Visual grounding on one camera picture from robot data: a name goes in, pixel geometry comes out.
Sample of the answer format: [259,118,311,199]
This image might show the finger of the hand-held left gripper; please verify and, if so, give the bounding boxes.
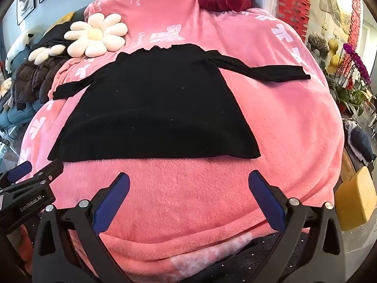
[29,158,64,185]
[0,161,33,185]

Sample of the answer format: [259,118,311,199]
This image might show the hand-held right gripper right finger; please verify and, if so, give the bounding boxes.
[248,170,346,283]

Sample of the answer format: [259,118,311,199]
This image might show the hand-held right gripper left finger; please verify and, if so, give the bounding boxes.
[32,171,131,283]

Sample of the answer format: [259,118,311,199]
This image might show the black knit sweater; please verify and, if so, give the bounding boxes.
[47,44,312,162]

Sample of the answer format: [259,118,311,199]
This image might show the teal sofa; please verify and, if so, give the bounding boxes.
[0,94,39,133]

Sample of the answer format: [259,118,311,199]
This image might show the dark studded pants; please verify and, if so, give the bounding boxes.
[188,231,310,283]

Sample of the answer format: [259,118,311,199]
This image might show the pink fleece blanket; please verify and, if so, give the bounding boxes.
[16,0,345,283]

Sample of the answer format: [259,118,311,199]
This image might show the brown puffer jacket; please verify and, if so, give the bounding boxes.
[12,56,70,109]

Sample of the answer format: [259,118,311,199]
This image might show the yellow stool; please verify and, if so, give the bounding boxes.
[334,166,377,232]

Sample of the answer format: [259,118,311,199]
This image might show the dark blue cushion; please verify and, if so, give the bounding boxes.
[343,119,374,168]

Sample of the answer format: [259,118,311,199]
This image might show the small cream flower pillow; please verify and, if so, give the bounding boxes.
[28,44,71,65]

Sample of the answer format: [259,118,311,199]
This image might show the white plush toy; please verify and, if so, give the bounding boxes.
[5,29,34,73]

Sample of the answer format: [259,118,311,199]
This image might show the black jacket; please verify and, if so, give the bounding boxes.
[38,25,86,49]

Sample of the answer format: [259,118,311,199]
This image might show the green potted plant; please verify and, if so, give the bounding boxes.
[327,74,377,117]

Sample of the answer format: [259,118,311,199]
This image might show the large cream flower pillow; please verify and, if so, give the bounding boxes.
[64,13,128,58]

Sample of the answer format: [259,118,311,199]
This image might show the yellow cushion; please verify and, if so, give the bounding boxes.
[54,11,75,25]

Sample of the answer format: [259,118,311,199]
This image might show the yellow gourd figure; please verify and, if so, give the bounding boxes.
[325,38,342,74]

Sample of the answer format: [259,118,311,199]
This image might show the dried flower bunch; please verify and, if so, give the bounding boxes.
[307,33,330,56]

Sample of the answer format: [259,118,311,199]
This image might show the purple orchid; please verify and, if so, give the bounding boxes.
[343,44,372,86]

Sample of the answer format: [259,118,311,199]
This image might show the narrow framed picture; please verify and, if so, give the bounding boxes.
[16,0,37,25]

